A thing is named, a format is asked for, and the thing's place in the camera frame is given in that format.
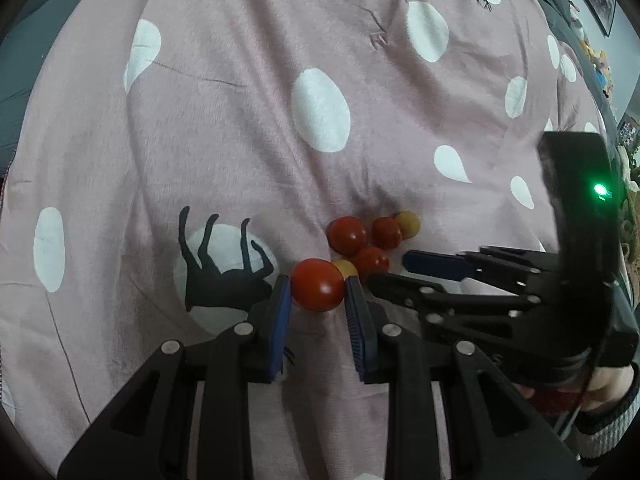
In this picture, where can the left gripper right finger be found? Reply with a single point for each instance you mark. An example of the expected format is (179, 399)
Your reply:
(492, 432)

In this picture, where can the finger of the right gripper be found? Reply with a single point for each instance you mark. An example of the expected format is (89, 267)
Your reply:
(505, 268)
(428, 298)

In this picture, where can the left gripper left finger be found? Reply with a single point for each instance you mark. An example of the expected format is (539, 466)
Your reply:
(187, 398)

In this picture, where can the red tomato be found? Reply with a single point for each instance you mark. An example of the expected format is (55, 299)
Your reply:
(386, 233)
(317, 285)
(371, 260)
(347, 236)

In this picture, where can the tan round fruit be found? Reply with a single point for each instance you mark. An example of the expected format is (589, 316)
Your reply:
(346, 268)
(409, 224)

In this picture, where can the person right hand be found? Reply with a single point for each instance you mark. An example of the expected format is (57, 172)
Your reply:
(595, 393)

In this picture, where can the plush toys pile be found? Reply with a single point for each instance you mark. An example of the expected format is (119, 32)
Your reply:
(598, 60)

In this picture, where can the pink polka dot cloth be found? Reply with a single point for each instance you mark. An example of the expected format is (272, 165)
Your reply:
(276, 117)

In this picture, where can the grey sofa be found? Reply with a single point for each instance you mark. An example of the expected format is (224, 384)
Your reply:
(29, 28)

